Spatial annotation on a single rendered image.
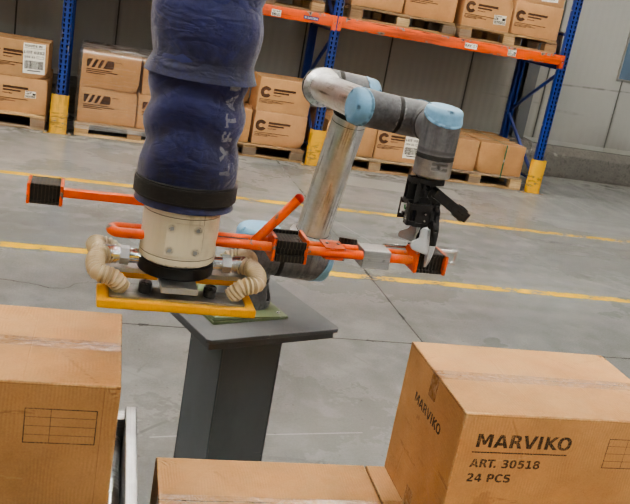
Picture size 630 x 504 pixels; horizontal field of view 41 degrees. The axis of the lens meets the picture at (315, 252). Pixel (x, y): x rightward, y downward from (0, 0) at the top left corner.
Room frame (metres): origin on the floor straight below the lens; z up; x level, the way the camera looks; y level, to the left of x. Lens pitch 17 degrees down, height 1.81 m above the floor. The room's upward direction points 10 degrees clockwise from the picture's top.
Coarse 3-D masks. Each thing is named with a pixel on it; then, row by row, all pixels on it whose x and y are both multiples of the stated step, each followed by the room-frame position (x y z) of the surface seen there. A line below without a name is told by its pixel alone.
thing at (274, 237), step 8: (272, 232) 1.87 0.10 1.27; (280, 232) 1.92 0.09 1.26; (288, 232) 1.93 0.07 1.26; (296, 232) 1.94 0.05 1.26; (272, 240) 1.85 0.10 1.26; (280, 240) 1.83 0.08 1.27; (288, 240) 1.87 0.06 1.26; (296, 240) 1.88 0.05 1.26; (304, 240) 1.88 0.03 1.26; (272, 248) 1.84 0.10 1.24; (280, 248) 1.84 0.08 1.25; (288, 248) 1.84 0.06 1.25; (296, 248) 1.84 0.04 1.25; (304, 248) 1.85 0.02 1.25; (272, 256) 1.84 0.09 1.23; (280, 256) 1.83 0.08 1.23; (288, 256) 1.84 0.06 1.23; (296, 256) 1.85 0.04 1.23; (304, 256) 1.86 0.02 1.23; (304, 264) 1.86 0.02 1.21
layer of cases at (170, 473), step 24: (168, 480) 1.92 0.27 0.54; (192, 480) 1.94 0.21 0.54; (216, 480) 1.96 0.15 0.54; (240, 480) 1.98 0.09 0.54; (264, 480) 2.00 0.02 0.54; (288, 480) 2.03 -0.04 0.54; (312, 480) 2.05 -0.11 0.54; (336, 480) 2.07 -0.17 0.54; (360, 480) 2.09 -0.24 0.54; (384, 480) 2.11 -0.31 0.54
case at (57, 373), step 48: (0, 336) 1.75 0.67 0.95; (48, 336) 1.79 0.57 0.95; (96, 336) 1.84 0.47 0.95; (0, 384) 1.56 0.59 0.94; (48, 384) 1.58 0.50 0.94; (96, 384) 1.61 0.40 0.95; (0, 432) 1.56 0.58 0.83; (48, 432) 1.58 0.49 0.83; (96, 432) 1.61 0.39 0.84; (0, 480) 1.56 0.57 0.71; (48, 480) 1.58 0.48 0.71; (96, 480) 1.61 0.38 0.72
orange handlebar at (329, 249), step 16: (64, 192) 1.98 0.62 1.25; (80, 192) 1.99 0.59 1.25; (96, 192) 2.00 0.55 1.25; (112, 224) 1.77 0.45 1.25; (128, 224) 1.80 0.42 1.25; (224, 240) 1.82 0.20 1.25; (240, 240) 1.83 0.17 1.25; (320, 240) 1.93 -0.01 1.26; (336, 256) 1.89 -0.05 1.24; (352, 256) 1.90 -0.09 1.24; (400, 256) 1.94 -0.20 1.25
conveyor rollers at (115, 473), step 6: (120, 444) 2.07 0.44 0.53; (114, 450) 2.01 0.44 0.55; (120, 450) 2.05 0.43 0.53; (114, 456) 1.98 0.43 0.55; (114, 462) 1.95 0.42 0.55; (114, 468) 1.93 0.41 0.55; (114, 474) 1.90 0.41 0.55; (114, 480) 1.87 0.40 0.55; (114, 486) 1.85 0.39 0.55; (114, 492) 1.82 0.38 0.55; (108, 498) 1.79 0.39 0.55; (114, 498) 1.80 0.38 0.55
